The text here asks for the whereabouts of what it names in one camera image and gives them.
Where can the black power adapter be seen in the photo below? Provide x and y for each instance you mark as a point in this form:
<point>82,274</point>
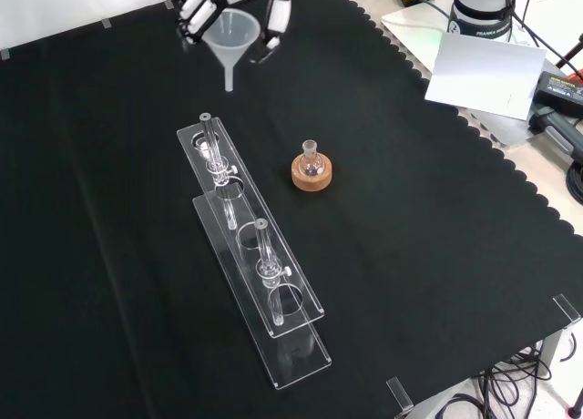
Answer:
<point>562,88</point>

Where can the clear acrylic cloth clamp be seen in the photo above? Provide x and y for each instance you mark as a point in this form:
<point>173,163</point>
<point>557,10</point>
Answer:
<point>567,309</point>
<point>400,394</point>

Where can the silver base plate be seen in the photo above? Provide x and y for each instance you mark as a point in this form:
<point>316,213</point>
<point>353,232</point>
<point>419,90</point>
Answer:
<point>412,29</point>

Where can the pale board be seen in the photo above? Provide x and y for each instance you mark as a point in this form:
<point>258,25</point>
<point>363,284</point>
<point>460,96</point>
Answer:
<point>483,77</point>

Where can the black bench cloth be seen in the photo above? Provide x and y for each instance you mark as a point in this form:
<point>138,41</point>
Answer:
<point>410,237</point>

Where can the clear plastic funnel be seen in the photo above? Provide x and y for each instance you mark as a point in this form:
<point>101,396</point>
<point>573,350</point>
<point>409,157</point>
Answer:
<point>230,50</point>

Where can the small glass round-bottom flask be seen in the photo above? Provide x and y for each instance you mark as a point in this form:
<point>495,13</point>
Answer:
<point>312,161</point>

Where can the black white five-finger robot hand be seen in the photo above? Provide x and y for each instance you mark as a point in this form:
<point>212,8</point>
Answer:
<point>279,13</point>

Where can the clear acrylic funnel stand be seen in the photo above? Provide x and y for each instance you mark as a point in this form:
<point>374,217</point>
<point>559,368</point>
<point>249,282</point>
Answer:
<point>255,273</point>

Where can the black tripod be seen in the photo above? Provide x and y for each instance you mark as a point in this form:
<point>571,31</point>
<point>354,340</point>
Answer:
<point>569,57</point>

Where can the black grey power brick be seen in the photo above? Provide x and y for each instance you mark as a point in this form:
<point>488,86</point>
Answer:
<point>558,127</point>

